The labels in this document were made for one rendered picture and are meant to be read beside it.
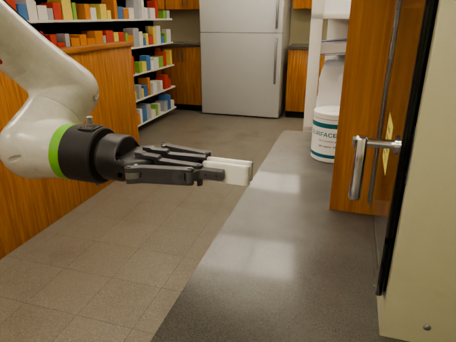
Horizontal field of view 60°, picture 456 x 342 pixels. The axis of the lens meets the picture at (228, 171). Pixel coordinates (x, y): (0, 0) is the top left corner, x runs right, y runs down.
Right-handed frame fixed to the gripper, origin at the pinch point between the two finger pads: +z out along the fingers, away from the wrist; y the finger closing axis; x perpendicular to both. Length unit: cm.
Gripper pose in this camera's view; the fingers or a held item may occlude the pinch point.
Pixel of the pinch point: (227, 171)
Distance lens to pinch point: 57.7
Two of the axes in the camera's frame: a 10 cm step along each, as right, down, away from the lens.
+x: -0.1, 9.2, 3.8
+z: 9.6, 1.2, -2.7
